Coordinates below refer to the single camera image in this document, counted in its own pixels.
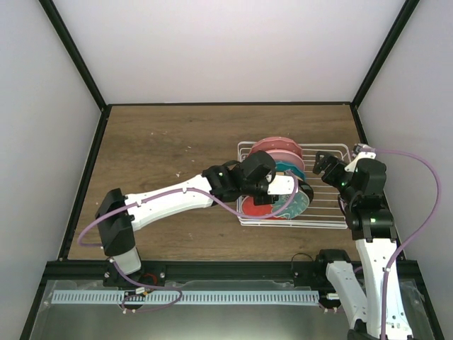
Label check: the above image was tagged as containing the dark pink scalloped plate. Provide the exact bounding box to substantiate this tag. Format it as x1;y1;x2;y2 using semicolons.
249;137;303;157

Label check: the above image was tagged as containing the white wire dish rack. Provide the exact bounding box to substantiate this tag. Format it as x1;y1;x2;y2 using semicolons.
236;142;351;229

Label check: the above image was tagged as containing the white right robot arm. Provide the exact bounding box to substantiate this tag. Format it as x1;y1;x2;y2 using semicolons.
313;151;414;339

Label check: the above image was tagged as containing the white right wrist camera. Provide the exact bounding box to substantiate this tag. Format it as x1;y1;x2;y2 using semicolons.
345;143;376;173

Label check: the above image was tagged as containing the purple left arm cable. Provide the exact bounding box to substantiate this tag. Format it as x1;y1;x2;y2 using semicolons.
76;169;299;315

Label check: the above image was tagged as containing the red and teal floral plate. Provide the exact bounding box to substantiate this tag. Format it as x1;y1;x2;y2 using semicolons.
241;189;314;220

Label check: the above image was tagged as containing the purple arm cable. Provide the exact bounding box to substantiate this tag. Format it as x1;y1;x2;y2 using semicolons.
76;169;299;315
374;147;442;340

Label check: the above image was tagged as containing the black front mounting rail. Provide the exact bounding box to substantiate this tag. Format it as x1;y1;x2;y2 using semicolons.
42;260;418;288

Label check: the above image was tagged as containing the light pink plate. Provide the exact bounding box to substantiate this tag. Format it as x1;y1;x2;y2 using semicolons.
267;149;305;171

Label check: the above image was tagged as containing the dark striped rim plate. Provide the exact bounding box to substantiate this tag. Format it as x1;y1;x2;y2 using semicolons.
298;179;314;203

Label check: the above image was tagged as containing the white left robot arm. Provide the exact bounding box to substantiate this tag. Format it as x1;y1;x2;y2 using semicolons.
95;151;276;286

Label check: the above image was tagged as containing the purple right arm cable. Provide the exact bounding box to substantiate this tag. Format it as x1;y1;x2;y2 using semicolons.
374;147;442;340

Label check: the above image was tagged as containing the slotted grey cable duct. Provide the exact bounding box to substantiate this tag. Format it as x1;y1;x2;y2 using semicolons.
50;290;319;306

